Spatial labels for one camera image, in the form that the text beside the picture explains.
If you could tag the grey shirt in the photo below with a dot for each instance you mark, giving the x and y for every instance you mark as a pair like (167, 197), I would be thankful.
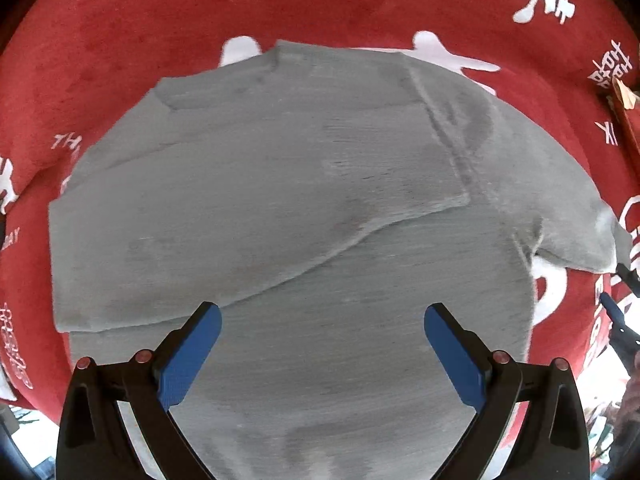
(310, 210)

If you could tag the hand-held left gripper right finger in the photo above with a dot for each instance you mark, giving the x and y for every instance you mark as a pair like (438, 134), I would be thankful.
(455, 355)

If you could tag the pile of colourful papers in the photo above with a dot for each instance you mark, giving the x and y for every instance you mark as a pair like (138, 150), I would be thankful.
(612, 420)

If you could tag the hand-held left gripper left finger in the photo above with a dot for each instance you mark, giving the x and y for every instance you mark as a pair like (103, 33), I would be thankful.
(190, 355)

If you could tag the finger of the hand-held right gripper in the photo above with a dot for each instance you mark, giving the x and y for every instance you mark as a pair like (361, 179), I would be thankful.
(611, 306)
(629, 276)

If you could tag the red printed blanket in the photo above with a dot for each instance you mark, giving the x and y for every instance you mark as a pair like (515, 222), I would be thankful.
(150, 35)

